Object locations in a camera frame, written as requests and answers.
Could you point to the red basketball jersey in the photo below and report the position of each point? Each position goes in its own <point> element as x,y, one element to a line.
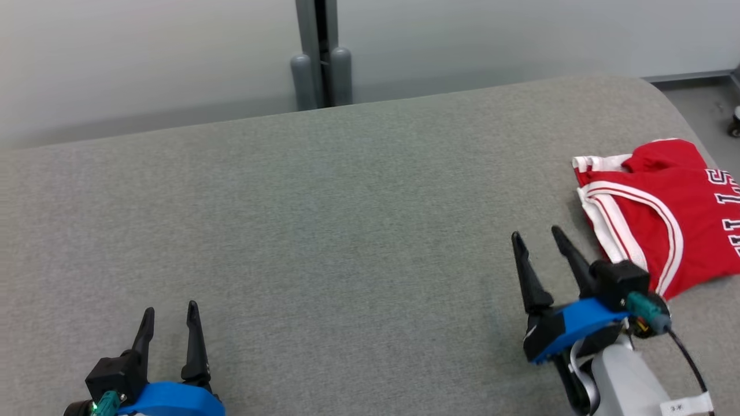
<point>694,231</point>

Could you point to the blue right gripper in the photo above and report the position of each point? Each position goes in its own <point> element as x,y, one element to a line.
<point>572,323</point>

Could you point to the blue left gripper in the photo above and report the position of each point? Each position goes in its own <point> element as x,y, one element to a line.
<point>173,401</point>

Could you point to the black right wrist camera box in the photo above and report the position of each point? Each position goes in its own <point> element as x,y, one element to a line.
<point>618,283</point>

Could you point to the grey metal partition post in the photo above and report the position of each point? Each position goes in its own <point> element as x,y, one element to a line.
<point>315,46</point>

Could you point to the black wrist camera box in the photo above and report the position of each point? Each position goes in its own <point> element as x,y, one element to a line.
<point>618,283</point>
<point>115,372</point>

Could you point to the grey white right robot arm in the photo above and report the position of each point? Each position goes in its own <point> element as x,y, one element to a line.
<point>630,381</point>

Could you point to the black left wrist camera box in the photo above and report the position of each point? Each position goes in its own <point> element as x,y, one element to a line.
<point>115,372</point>

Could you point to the grey metal floor rail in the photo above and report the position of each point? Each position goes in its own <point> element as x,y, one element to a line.
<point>688,75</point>

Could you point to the grey cylinder post foot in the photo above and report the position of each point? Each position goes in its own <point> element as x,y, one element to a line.
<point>303,84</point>
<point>341,78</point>

